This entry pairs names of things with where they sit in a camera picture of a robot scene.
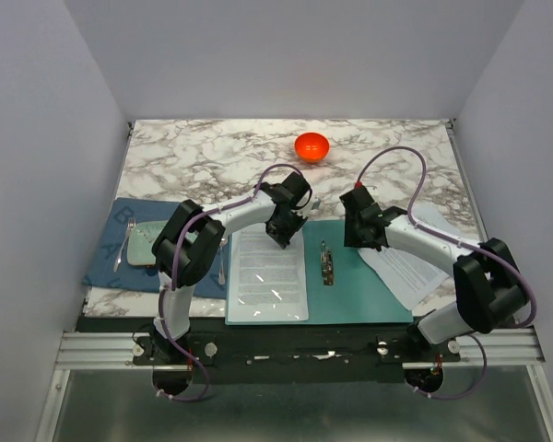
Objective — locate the printed paper sheet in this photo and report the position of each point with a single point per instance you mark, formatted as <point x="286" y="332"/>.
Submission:
<point x="266" y="284"/>

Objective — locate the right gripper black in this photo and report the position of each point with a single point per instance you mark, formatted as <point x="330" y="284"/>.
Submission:
<point x="350" y="238"/>

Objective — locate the orange bowl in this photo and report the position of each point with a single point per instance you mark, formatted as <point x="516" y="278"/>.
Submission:
<point x="312" y="147"/>

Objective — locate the silver spoon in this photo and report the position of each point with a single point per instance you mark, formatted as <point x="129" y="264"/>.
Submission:
<point x="221" y="273"/>

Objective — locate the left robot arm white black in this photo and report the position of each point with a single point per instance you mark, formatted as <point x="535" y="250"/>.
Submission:
<point x="186" y="247"/>

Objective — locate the light green divided plate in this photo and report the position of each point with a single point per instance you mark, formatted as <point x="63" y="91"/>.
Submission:
<point x="140" y="243"/>

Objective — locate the blue cloth placemat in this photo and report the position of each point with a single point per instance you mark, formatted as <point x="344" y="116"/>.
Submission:
<point x="123" y="259"/>

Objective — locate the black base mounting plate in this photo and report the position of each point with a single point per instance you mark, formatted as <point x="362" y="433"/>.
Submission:
<point x="215" y="352"/>

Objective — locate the teal file folder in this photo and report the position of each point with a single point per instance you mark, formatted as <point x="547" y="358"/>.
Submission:
<point x="358" y="295"/>

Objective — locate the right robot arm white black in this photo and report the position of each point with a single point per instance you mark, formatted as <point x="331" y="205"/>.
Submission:
<point x="488" y="286"/>

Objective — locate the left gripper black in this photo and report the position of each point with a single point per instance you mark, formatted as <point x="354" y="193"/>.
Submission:
<point x="283" y="238"/>

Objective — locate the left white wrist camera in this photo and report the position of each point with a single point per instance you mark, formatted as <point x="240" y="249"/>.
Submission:
<point x="311" y="207"/>

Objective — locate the printed paper stack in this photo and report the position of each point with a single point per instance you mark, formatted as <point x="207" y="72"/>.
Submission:
<point x="417" y="285"/>

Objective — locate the silver fork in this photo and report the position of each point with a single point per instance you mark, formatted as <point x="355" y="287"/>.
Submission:
<point x="119" y="257"/>

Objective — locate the metal folder clip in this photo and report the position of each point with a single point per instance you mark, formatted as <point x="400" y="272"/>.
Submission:
<point x="327" y="265"/>

